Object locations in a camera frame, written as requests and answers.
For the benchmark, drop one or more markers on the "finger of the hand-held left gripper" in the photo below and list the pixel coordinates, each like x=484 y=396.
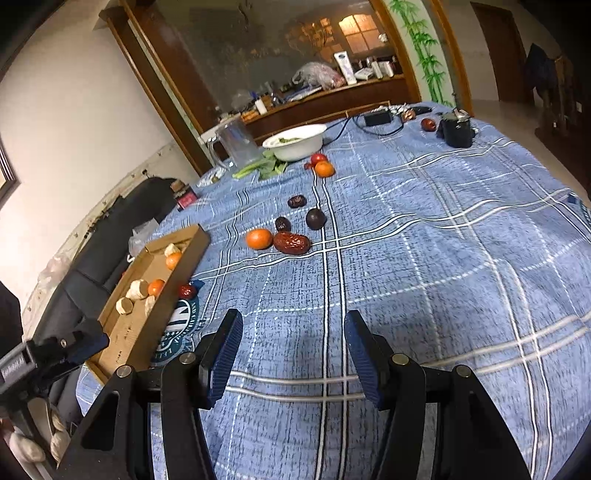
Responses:
x=92 y=344

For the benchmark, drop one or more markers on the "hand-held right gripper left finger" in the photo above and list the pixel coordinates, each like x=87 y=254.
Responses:
x=226 y=355

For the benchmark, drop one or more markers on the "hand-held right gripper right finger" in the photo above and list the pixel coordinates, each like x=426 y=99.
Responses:
x=362 y=357

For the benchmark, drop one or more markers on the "white yam piece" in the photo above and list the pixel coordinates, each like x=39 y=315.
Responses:
x=173 y=249
x=150 y=304
x=124 y=305
x=137 y=289

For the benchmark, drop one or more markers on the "cardboard tray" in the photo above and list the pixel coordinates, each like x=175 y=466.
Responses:
x=138 y=323

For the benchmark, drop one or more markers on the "large orange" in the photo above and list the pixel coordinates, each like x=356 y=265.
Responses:
x=156 y=287

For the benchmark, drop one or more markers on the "small orange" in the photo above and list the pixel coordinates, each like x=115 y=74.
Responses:
x=174 y=261
x=324 y=169
x=258 y=238

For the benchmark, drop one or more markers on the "person's left hand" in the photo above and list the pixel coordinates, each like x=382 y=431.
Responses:
x=27 y=445

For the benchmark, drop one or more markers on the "black chair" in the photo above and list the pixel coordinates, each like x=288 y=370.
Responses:
x=101 y=249

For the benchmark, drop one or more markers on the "large red date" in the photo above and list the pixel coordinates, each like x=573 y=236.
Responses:
x=292 y=243

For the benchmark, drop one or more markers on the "dark wrinkled date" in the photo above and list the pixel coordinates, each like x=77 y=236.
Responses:
x=282 y=225
x=297 y=201

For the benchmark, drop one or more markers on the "dark avocado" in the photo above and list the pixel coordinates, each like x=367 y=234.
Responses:
x=316 y=218

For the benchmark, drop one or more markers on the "pink box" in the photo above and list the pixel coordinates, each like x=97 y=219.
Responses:
x=186 y=199

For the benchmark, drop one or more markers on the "green leafy vegetable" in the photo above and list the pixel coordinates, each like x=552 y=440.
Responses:
x=261 y=167

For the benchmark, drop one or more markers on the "red tomato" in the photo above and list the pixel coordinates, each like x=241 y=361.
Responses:
x=317 y=159

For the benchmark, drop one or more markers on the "clear plastic pitcher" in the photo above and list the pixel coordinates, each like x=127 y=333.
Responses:
x=233 y=145

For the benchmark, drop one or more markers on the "white bowl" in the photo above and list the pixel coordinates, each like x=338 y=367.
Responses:
x=294 y=142

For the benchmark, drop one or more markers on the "black cup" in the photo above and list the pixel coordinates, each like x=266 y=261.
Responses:
x=457 y=131

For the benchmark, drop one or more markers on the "brown walnuts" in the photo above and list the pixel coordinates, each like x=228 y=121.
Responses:
x=407 y=114

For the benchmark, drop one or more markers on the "small black device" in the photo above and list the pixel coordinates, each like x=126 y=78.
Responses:
x=421 y=110

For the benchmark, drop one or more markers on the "wooden cabinet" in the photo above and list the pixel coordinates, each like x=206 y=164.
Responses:
x=323 y=99

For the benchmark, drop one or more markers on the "clear plastic bag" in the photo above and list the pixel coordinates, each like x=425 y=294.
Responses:
x=318 y=76

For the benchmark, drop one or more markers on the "white tube bottle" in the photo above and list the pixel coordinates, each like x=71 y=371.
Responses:
x=345 y=68

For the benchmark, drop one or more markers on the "dark jacket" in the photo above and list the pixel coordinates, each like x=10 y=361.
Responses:
x=540 y=69

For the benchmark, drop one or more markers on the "green bamboo wall sticker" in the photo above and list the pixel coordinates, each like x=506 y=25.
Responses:
x=422 y=50

